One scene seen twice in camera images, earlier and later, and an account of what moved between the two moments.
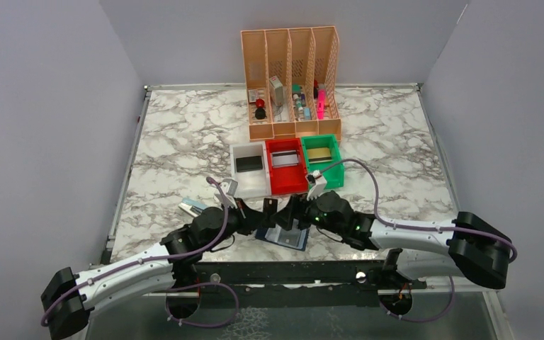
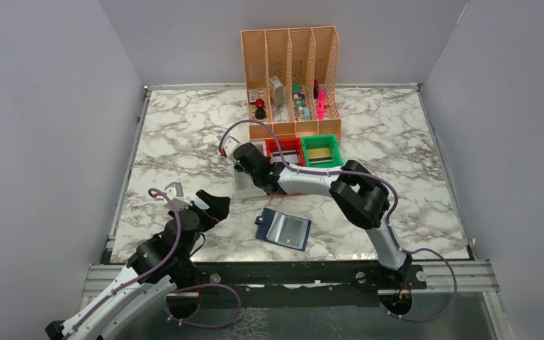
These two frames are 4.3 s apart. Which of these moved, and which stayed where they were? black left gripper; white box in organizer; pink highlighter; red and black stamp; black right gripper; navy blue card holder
Moved: black left gripper; black right gripper
Stayed: red and black stamp; pink highlighter; navy blue card holder; white box in organizer
